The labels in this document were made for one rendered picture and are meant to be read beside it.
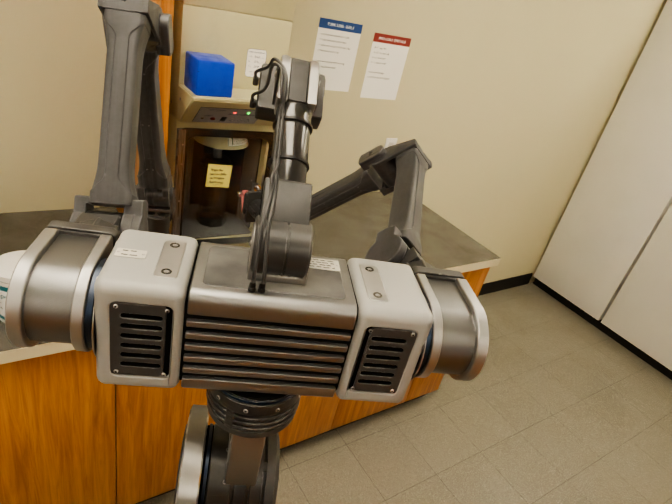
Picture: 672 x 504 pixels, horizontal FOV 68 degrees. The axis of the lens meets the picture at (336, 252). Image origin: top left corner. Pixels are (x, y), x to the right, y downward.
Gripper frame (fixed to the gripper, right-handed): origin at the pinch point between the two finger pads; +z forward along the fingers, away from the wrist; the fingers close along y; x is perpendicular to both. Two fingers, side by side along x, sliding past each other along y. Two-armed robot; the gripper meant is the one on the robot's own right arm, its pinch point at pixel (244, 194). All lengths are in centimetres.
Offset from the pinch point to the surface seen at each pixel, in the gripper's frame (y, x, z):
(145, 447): -81, 34, -20
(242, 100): 30.8, 6.5, -4.3
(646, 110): 31, -291, 27
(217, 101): 30.1, 13.7, -4.3
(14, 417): -52, 68, -20
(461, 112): 16, -144, 50
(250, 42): 44.0, 0.9, 7.0
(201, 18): 48, 15, 7
